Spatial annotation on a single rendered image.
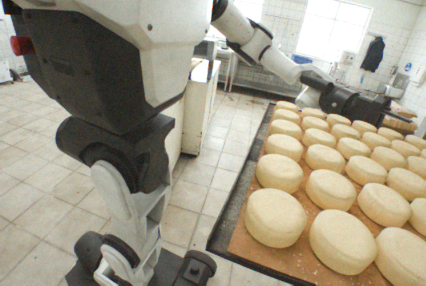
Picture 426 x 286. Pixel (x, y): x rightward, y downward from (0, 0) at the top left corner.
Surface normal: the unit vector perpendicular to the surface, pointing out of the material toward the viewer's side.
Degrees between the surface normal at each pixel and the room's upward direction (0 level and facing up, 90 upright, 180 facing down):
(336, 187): 2
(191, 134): 90
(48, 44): 101
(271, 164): 2
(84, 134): 90
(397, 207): 2
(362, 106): 91
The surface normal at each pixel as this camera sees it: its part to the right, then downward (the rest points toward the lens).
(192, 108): -0.11, 0.45
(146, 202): 0.00, -0.91
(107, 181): -0.36, 0.39
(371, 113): -0.91, 0.09
